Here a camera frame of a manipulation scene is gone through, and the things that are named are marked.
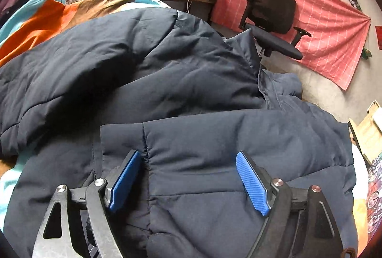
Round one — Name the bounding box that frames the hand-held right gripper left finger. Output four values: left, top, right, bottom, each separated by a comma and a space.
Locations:
31, 150, 142, 258

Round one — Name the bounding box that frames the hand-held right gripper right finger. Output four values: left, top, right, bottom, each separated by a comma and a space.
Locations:
236, 151, 344, 258

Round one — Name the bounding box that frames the navy puffer jacket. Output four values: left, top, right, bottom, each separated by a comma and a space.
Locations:
0, 8, 359, 258

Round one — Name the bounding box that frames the bicycle print cloth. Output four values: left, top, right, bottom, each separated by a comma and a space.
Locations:
362, 154, 382, 243

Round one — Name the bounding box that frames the wooden table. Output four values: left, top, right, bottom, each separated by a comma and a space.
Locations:
348, 100, 382, 166

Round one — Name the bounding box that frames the colourful patchwork blanket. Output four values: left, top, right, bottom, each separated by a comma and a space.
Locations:
0, 0, 176, 229

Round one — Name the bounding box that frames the black office chair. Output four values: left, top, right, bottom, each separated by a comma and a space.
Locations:
239, 0, 311, 60

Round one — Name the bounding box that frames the red checked wall cloth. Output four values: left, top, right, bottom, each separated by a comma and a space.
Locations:
210, 0, 371, 91

